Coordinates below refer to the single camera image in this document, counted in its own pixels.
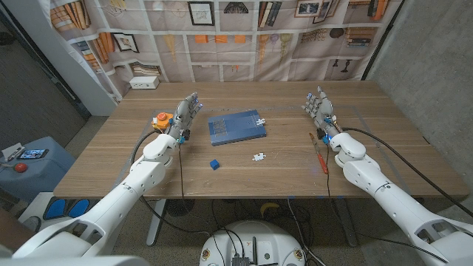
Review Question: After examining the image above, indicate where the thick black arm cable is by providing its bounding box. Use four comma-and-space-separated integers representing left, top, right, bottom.
341, 127, 473, 218
130, 128, 171, 166

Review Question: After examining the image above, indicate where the white robot torso edge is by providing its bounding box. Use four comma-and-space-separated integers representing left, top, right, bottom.
0, 254, 151, 266

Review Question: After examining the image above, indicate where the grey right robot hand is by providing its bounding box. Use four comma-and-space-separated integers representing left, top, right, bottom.
301, 86, 343, 141

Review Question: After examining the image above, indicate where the black backdrop pole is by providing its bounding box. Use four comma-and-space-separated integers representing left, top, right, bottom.
361, 0, 406, 81

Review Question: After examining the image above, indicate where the orange emergency stop button box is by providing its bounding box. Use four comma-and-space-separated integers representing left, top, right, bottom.
151, 112, 174, 131

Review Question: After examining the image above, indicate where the white base with blue pads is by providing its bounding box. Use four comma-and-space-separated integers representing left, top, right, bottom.
18, 191, 101, 233

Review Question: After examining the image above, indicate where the smartphone with lit screen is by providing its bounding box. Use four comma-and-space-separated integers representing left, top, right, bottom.
17, 148, 50, 160

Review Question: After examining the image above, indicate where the printed bookshelf backdrop cloth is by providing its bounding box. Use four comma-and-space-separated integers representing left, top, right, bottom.
38, 0, 404, 103

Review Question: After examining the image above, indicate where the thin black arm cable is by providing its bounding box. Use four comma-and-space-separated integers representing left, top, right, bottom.
178, 142, 186, 200
325, 143, 331, 199

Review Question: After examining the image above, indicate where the blue stool with phone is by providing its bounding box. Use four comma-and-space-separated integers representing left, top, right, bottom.
0, 136, 77, 203

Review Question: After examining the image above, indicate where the yellow curved object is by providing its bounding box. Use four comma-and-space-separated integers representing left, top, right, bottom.
259, 202, 281, 218

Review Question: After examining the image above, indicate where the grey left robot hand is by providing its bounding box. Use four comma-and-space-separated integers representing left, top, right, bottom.
166, 92, 204, 144

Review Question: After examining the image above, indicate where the white robot base with cables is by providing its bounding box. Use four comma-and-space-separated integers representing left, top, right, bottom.
198, 220, 307, 266

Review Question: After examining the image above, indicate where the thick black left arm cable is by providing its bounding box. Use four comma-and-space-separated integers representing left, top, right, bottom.
130, 128, 171, 166

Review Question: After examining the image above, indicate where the black round floor object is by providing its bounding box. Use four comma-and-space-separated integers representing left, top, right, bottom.
165, 198, 196, 217

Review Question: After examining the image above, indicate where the white table leg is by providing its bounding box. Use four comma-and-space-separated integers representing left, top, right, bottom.
146, 198, 167, 248

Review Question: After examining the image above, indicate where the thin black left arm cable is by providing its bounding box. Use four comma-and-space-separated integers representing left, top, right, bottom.
178, 142, 186, 200

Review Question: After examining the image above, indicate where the blue puzzle board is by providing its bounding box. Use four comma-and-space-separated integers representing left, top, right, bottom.
207, 109, 268, 147

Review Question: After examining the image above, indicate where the white paper item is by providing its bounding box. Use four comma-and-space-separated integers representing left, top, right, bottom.
1, 142, 26, 162

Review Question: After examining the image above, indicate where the white power outlet box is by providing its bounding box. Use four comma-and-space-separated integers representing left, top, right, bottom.
129, 75, 160, 90

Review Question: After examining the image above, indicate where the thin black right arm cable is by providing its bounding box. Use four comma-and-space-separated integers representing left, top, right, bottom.
325, 143, 331, 199

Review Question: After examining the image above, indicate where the grey table leg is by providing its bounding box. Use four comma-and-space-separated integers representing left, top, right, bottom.
334, 197, 359, 248

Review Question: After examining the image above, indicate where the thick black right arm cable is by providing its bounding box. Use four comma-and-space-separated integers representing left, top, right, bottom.
341, 127, 473, 218

